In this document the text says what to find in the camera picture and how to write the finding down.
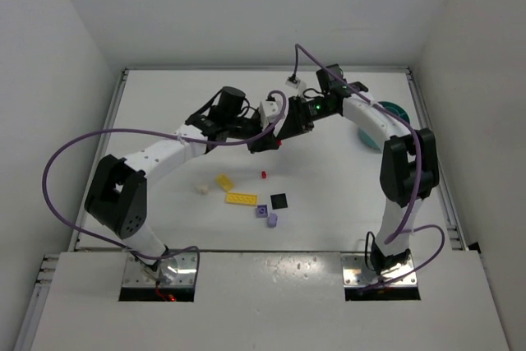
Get purple lego brick stud up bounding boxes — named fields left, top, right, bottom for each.
left=256, top=205, right=269, bottom=218

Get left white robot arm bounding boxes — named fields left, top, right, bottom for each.
left=85, top=86, right=287, bottom=268

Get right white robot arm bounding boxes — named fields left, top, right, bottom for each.
left=278, top=64, right=440, bottom=275

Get yellow lego slope brick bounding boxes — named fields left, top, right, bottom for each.
left=215, top=173, right=234, bottom=192

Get yellow long lego plate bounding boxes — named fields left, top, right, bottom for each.
left=225, top=192, right=257, bottom=206

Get white lego piece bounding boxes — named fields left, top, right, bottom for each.
left=194, top=183, right=210, bottom=195

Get teal round divided container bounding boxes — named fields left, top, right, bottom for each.
left=358, top=101, right=411, bottom=151

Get black square lego plate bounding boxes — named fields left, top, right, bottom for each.
left=270, top=193, right=288, bottom=210

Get purple lego brick sideways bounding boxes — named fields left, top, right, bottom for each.
left=267, top=213, right=278, bottom=229

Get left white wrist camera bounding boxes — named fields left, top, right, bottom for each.
left=258, top=100, right=282, bottom=129

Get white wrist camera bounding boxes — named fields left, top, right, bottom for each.
left=258, top=100, right=282, bottom=129
left=285, top=76, right=307, bottom=92

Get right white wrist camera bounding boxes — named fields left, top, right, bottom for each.
left=285, top=76, right=307, bottom=92

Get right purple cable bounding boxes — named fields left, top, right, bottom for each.
left=293, top=43, right=446, bottom=290

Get purple cable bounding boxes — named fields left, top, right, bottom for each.
left=43, top=90, right=288, bottom=274
left=293, top=43, right=446, bottom=290

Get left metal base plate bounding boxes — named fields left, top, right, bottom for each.
left=122, top=252, right=198, bottom=289

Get metal base plate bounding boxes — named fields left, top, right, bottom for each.
left=341, top=252, right=418, bottom=287
left=122, top=252, right=198, bottom=289

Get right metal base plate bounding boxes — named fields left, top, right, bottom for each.
left=341, top=252, right=418, bottom=287

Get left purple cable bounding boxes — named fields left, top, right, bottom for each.
left=43, top=90, right=288, bottom=274

